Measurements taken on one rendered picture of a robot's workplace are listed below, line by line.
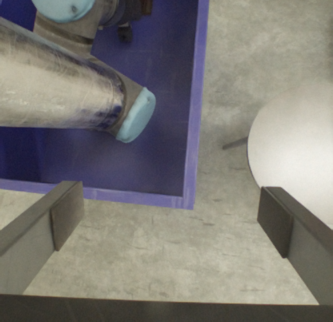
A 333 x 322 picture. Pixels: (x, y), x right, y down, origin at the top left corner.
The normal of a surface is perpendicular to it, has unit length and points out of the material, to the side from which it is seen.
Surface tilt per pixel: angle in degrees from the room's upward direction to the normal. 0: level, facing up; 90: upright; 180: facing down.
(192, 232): 0
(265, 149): 0
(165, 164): 0
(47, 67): 80
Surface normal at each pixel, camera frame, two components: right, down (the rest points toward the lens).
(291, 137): -0.13, -0.17
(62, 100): 0.87, 0.44
